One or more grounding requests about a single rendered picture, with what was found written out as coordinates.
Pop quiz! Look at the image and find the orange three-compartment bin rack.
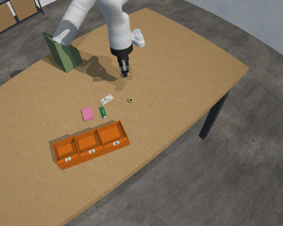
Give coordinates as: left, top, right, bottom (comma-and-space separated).
53, 120, 130, 170

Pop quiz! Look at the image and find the white domino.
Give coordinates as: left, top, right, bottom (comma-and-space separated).
100, 94, 114, 105

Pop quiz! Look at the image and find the pink square pad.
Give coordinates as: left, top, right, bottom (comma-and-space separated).
82, 107, 94, 122

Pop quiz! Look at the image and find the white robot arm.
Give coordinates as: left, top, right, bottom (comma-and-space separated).
52, 0, 145, 50

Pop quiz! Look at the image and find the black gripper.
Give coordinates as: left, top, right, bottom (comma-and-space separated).
110, 44, 133, 78

